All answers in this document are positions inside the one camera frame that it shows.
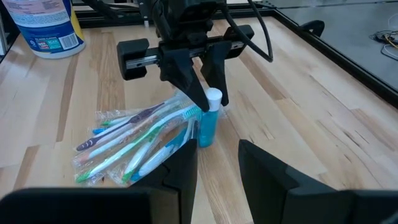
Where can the white blue wipes canister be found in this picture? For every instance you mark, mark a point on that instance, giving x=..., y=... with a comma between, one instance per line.
x=46, y=31

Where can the black aluminium table frame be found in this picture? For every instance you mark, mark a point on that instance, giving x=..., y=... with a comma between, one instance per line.
x=342, y=60

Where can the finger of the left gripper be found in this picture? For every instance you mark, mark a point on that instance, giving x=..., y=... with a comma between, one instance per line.
x=183, y=74
x=216, y=68

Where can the white green-tipped toothbrush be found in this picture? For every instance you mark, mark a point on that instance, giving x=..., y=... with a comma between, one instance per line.
x=136, y=160

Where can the teal mouthwash bottle white cap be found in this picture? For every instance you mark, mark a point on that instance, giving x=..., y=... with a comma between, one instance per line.
x=209, y=127

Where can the green toothbrush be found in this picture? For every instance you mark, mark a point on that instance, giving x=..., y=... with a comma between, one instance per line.
x=105, y=123
x=136, y=143

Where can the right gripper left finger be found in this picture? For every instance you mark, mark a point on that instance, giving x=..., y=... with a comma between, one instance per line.
x=93, y=205

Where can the blue wrapped toothbrush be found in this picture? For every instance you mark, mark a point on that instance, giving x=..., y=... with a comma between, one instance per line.
x=99, y=131

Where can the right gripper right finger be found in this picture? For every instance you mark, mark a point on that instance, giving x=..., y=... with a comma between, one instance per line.
x=295, y=199

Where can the black curved frame hook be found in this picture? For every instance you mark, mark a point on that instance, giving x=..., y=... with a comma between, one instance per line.
x=312, y=26

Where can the white blue-tipped toothbrush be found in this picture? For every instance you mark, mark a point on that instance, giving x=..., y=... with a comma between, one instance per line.
x=155, y=160

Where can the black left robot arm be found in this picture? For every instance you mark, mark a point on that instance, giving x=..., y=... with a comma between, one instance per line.
x=102, y=7

